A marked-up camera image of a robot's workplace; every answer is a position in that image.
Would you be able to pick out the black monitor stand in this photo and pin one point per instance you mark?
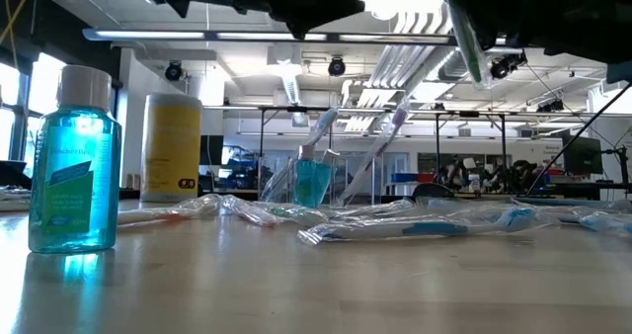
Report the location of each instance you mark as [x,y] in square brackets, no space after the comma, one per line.
[624,171]

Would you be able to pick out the red toothbrush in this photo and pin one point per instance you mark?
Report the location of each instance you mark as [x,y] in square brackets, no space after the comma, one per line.
[257,215]

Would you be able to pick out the yellow canister with white lid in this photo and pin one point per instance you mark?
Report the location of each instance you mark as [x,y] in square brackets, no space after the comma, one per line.
[170,151]

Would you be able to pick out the white pendant lamp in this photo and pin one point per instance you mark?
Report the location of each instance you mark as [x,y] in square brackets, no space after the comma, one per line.
[395,0]

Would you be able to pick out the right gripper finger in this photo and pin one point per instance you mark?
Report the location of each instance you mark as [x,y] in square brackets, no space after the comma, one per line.
[489,8]

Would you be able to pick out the blue storage bin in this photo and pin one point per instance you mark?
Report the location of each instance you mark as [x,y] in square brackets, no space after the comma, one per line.
[404,177]

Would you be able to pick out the dark background screen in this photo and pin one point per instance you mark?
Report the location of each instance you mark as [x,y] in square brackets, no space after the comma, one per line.
[211,150]

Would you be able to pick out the black ceiling spotlight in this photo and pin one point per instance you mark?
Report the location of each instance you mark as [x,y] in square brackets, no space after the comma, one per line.
[173,71]
[337,66]
[506,66]
[550,107]

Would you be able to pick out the teal mouthwash bottle white cap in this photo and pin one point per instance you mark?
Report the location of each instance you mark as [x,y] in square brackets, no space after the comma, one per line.
[74,176]
[311,176]

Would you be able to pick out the blue toothbrush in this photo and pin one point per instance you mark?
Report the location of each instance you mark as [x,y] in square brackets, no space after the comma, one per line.
[375,209]
[607,223]
[321,124]
[434,229]
[444,204]

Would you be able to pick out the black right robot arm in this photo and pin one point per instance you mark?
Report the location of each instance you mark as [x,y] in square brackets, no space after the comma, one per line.
[612,27]

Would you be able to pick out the black computer monitor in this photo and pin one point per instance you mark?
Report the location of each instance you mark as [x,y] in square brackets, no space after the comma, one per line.
[582,153]

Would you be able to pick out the orange toothbrush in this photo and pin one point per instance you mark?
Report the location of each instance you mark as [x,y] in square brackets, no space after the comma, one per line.
[168,217]

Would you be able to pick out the long ceiling light bar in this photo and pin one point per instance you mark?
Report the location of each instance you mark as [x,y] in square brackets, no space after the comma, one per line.
[247,36]

